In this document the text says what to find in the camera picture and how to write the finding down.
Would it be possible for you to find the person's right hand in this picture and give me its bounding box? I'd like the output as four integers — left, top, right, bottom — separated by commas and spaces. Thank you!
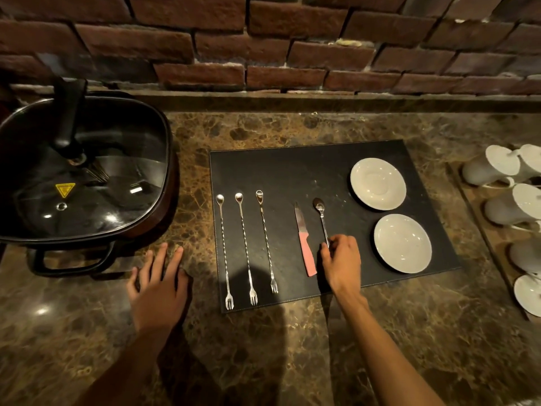
320, 234, 363, 300

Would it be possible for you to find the person's left hand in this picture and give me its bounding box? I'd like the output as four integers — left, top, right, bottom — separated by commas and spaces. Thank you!
126, 243, 190, 336

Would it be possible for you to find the small silver teaspoon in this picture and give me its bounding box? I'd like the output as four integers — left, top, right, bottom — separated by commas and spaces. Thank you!
312, 198, 331, 249

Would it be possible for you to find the person's right forearm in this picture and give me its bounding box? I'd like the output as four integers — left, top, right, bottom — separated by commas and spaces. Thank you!
333, 291, 445, 406

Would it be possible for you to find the person's left forearm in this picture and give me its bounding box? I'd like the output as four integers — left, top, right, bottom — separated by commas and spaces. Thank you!
73, 325, 180, 406

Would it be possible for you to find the black electric cooking pot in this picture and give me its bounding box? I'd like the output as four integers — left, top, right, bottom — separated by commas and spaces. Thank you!
0, 89, 181, 278

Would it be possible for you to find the long twisted bar spoon fork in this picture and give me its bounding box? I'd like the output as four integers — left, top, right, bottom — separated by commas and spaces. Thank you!
255, 189, 280, 295
216, 194, 235, 311
234, 192, 259, 307

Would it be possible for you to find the white saucer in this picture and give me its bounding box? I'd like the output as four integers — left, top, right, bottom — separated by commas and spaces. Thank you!
373, 213, 433, 275
349, 157, 407, 211

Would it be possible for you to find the black leather placemat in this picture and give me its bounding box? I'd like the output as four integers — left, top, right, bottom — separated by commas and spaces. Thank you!
209, 139, 462, 314

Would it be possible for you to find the glass pot lid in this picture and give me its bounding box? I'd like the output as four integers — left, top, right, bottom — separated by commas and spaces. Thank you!
0, 77, 172, 244

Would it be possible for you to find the brown wooden tray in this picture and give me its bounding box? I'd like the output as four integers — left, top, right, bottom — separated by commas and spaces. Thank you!
447, 160, 541, 323

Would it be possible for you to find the white ceramic cup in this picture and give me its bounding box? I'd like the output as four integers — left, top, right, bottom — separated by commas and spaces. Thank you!
484, 183, 541, 232
461, 144, 521, 189
513, 144, 541, 185
508, 238, 541, 275
513, 273, 541, 318

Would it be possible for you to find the pink-handled paring knife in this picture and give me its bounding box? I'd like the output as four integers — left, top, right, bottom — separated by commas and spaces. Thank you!
294, 202, 318, 278

